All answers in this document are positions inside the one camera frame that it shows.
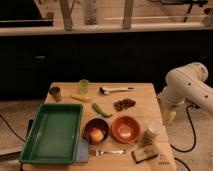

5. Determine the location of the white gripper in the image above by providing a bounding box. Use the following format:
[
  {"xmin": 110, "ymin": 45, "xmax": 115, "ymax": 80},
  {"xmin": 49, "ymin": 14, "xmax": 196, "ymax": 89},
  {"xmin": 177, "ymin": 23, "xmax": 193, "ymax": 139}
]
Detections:
[{"xmin": 157, "ymin": 87, "xmax": 182, "ymax": 126}]

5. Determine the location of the orange bowl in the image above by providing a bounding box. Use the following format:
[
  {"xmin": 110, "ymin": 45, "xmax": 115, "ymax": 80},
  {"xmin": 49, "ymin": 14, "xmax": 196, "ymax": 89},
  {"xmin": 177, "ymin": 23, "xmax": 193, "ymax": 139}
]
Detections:
[{"xmin": 111, "ymin": 116, "xmax": 141, "ymax": 144}]

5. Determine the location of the dark red grape bunch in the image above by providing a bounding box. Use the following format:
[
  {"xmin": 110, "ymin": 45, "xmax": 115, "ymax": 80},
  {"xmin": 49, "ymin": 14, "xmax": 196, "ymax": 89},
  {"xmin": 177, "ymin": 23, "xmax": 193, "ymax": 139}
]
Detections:
[{"xmin": 113, "ymin": 98, "xmax": 136, "ymax": 112}]

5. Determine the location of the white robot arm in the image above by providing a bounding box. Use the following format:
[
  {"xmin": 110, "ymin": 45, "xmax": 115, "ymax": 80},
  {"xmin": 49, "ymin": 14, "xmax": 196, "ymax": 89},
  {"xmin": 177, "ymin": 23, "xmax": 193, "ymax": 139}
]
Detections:
[{"xmin": 157, "ymin": 62, "xmax": 213, "ymax": 125}]

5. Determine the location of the green plastic tray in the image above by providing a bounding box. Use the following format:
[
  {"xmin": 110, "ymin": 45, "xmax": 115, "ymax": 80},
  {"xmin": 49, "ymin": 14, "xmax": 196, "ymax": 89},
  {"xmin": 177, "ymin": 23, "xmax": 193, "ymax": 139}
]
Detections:
[{"xmin": 19, "ymin": 104, "xmax": 83, "ymax": 165}]

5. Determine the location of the white paper cup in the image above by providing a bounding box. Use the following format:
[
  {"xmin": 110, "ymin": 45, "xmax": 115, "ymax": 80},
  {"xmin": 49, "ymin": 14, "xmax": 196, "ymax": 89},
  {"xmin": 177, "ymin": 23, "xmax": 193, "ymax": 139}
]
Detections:
[{"xmin": 143, "ymin": 120, "xmax": 162, "ymax": 145}]

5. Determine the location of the dark rectangular sponge block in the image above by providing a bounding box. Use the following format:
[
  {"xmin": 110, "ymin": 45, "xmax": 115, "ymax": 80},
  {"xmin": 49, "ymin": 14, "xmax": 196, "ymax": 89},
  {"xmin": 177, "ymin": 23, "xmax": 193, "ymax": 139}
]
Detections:
[{"xmin": 132, "ymin": 146, "xmax": 158, "ymax": 164}]

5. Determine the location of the wooden table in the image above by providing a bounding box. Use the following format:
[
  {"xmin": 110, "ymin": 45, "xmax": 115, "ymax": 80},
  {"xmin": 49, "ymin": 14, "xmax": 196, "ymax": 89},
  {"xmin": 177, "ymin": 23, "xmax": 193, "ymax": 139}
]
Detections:
[{"xmin": 23, "ymin": 83, "xmax": 177, "ymax": 171}]

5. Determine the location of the yellow fruit in bowl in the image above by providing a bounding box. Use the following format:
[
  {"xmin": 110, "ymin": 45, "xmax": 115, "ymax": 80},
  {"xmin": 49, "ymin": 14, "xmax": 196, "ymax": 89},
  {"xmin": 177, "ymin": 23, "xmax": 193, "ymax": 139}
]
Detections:
[{"xmin": 90, "ymin": 129, "xmax": 104, "ymax": 143}]

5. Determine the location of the dark purple bowl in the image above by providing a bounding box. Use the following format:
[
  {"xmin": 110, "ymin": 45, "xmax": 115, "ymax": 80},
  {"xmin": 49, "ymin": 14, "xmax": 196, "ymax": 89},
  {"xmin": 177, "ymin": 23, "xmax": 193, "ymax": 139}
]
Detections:
[{"xmin": 83, "ymin": 118, "xmax": 109, "ymax": 145}]

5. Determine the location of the silver fork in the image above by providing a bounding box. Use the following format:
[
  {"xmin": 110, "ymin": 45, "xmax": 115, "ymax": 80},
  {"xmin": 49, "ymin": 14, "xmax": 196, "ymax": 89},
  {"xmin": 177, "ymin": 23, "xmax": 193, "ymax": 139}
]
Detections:
[{"xmin": 90, "ymin": 149, "xmax": 127, "ymax": 156}]

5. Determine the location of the yellow banana piece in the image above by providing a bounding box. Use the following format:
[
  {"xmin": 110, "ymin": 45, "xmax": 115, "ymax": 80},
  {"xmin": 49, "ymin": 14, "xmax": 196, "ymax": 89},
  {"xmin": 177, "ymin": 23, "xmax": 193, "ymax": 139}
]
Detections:
[{"xmin": 71, "ymin": 94, "xmax": 91, "ymax": 102}]

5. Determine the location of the translucent green cup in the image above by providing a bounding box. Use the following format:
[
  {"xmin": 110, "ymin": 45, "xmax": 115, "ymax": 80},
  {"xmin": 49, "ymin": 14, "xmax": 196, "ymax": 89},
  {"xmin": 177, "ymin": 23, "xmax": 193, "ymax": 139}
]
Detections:
[{"xmin": 78, "ymin": 79, "xmax": 89, "ymax": 94}]

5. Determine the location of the blue cloth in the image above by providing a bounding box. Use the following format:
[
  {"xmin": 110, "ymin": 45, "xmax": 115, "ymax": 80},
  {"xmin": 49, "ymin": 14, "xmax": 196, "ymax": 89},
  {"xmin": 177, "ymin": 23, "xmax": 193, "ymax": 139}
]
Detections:
[{"xmin": 75, "ymin": 139, "xmax": 89, "ymax": 163}]

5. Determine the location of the dark brown cup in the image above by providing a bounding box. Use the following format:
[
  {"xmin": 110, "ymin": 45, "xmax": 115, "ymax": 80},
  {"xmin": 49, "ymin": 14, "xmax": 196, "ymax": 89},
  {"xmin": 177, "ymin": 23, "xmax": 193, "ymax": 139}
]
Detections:
[{"xmin": 49, "ymin": 87, "xmax": 61, "ymax": 102}]

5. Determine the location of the black cable on floor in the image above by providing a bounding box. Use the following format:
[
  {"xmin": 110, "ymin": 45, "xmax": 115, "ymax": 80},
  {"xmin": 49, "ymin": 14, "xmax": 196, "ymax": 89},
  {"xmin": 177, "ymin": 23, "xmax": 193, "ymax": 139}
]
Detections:
[{"xmin": 169, "ymin": 104, "xmax": 201, "ymax": 154}]

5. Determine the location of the white handled brush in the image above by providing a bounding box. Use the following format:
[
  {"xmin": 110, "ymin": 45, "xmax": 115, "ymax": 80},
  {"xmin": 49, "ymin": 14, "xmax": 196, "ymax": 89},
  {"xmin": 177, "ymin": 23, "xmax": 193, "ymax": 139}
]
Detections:
[{"xmin": 99, "ymin": 87, "xmax": 134, "ymax": 95}]

